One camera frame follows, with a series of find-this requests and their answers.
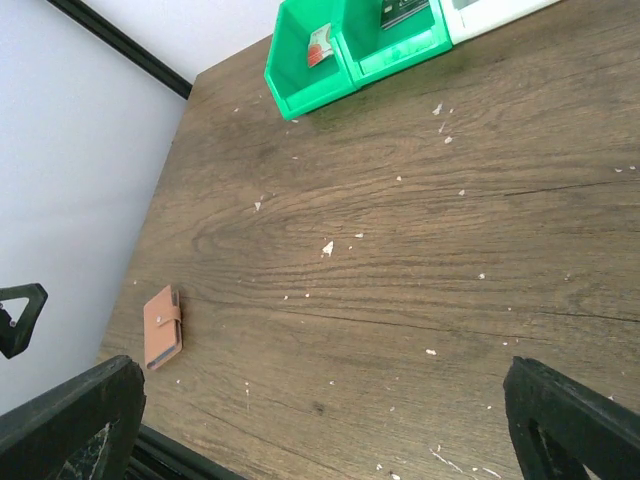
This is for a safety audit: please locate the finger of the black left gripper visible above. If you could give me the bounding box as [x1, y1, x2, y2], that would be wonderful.
[1, 283, 48, 359]

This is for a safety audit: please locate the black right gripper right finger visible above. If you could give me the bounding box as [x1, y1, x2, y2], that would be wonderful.
[503, 356, 639, 479]

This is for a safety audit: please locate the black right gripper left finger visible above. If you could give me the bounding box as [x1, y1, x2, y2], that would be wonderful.
[1, 355, 146, 479]

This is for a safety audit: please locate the pink leather card holder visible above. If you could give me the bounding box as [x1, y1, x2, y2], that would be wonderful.
[143, 285, 183, 370]

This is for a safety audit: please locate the red and white card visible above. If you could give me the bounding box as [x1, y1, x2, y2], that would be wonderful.
[307, 23, 333, 68]

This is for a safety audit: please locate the dark green card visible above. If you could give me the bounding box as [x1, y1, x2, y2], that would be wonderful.
[380, 0, 429, 30]

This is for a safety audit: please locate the left green plastic bin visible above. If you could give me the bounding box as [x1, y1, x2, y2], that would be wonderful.
[264, 1, 356, 120]

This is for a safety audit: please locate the green plastic bin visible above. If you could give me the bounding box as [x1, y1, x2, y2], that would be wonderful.
[264, 1, 356, 120]
[331, 1, 453, 88]

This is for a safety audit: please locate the white plastic bin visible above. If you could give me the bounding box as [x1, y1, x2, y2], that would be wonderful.
[440, 0, 558, 45]

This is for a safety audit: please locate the middle green plastic bin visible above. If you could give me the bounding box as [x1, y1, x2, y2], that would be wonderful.
[331, 1, 453, 88]

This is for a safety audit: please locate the black front frame rail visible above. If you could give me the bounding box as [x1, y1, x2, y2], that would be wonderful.
[124, 425, 243, 480]

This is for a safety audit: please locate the black frame post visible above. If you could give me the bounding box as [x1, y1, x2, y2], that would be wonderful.
[48, 0, 193, 100]

